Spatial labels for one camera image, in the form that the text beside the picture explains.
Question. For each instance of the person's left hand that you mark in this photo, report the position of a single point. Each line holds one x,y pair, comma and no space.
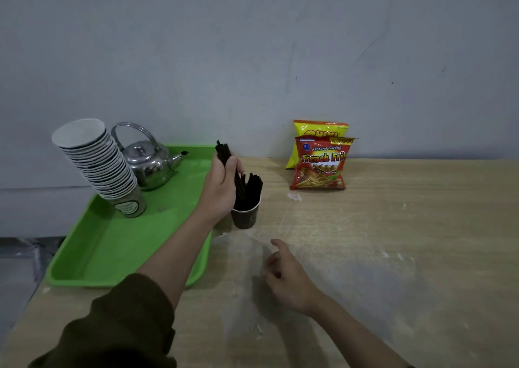
217,193

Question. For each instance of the person's right hand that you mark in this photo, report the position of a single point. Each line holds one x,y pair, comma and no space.
290,278

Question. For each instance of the person's left fingers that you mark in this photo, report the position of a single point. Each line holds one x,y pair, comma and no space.
231,168

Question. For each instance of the person's right thumb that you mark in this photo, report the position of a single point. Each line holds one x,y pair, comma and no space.
280,247

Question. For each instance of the bundle of black straws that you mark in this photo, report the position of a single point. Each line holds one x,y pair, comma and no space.
239,177

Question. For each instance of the person's right forearm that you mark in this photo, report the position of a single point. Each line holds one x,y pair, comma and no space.
357,335

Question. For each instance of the person's left forearm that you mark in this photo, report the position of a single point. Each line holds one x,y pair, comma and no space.
133,298

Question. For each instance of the dark paper cup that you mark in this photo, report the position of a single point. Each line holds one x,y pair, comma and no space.
245,217

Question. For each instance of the clear plastic wrapper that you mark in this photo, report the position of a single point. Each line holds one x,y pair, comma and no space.
247,282

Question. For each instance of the silver metal kettle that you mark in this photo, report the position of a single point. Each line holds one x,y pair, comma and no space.
148,161

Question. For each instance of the red snack packet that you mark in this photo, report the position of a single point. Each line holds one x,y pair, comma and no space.
320,165

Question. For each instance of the yellow snack packet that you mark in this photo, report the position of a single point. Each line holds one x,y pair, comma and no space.
312,130

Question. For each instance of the green plastic tray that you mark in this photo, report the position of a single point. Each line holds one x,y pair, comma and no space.
121,238

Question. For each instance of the stack of paper cups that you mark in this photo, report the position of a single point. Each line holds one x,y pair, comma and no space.
97,161

